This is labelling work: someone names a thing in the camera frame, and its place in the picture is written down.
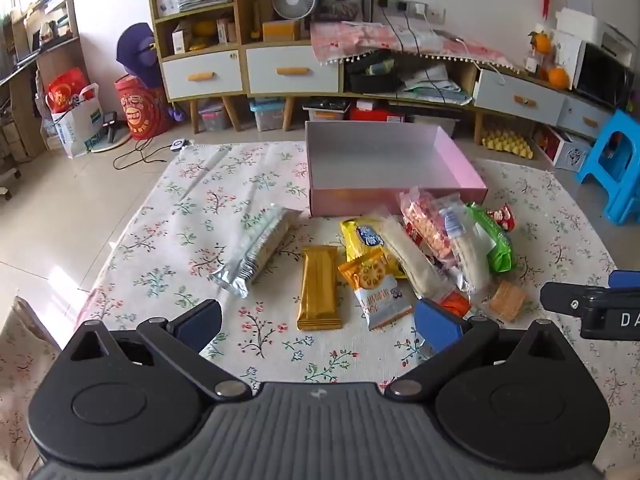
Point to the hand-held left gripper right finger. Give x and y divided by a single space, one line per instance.
436 324

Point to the low wooden cabinet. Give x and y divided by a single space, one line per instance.
467 72

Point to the tall wooden cabinet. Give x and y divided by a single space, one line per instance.
242 30

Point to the pink wafer packet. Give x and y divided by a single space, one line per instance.
425 225

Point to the red bag with face print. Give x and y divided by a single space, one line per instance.
137 110

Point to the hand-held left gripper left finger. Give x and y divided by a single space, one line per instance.
200 321

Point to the long white cracker packet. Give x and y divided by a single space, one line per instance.
415 260

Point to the yellow cardboard box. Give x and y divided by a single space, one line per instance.
281 31

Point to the white printed box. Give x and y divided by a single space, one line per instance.
565 150

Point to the tan square snack packet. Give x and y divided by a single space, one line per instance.
506 301

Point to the pile of folded papers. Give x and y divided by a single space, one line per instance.
435 85

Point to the white cabinet drawer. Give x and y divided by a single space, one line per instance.
202 75
520 97
582 119
292 71

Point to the orange fruit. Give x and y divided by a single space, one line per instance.
541 42
558 76

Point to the pink cardboard box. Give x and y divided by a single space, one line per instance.
390 160

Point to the clear rice cracker packet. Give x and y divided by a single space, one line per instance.
470 255

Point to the orange biscuit packet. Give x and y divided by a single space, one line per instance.
375 280

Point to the yellow and blue biscuit packet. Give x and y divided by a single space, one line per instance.
365 237

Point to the black microwave oven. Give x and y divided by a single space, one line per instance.
602 77

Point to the pink patterned cloth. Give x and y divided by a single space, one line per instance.
350 40

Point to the white printer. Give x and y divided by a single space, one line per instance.
620 42

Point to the red flat box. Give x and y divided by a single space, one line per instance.
375 112

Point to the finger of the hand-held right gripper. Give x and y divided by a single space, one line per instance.
626 279
560 297

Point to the wooden desk shelf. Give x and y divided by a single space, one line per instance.
30 60

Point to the white shopping bag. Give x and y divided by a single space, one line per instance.
75 125

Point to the silver cracker packet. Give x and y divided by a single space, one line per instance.
260 247

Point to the wall power outlets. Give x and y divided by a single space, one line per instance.
410 8

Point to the small orange snack packet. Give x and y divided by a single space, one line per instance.
456 304

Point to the gold wafer packet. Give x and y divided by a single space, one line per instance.
319 290

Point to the blue plastic stool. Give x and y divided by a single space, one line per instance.
607 160

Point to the purple hat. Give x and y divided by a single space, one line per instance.
137 52

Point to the clear lidded storage bin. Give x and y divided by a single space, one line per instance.
214 116
270 116

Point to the yellow egg tray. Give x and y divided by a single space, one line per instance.
505 143

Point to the red gift bag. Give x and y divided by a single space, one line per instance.
65 90

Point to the green snack packet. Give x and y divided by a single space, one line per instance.
492 242

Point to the floral tablecloth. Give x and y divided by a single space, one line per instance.
200 185

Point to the red snack packet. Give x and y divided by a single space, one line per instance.
502 217
413 235

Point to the small white carton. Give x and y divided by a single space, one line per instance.
181 42

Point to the small white desk fan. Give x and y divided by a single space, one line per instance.
294 0

